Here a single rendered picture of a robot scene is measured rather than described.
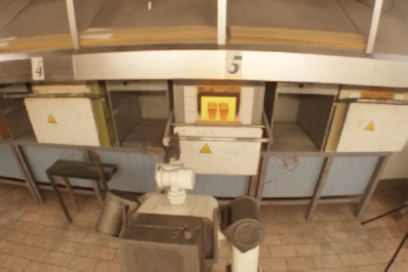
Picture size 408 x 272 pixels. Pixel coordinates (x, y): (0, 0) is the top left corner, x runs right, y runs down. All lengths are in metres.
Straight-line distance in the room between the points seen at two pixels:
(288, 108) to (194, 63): 1.39
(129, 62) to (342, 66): 1.18
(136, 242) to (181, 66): 0.85
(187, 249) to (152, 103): 1.84
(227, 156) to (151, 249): 1.08
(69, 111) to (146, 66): 0.81
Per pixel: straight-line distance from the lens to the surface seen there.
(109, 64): 1.26
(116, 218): 0.76
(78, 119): 1.73
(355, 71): 1.37
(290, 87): 1.51
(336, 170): 2.17
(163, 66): 1.14
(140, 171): 1.99
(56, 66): 1.46
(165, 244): 0.54
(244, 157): 1.54
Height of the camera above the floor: 1.74
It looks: 24 degrees down
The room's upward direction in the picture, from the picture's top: straight up
